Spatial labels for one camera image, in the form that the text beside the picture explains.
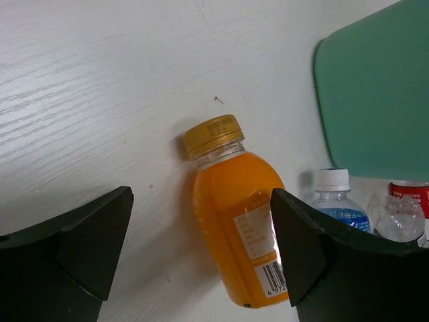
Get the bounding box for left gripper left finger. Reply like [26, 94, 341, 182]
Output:
[1, 186, 133, 321]

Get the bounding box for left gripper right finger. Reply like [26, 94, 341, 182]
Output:
[271, 189, 428, 321]

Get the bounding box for blue label water bottle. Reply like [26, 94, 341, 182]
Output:
[311, 168, 371, 233]

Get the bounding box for orange juice bottle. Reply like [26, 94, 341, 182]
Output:
[184, 114, 289, 309]

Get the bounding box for green plastic bin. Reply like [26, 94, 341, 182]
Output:
[313, 1, 428, 182]

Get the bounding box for black label water bottle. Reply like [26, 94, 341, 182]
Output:
[367, 194, 428, 248]

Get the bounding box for red label water bottle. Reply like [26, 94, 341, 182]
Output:
[389, 180, 429, 220]

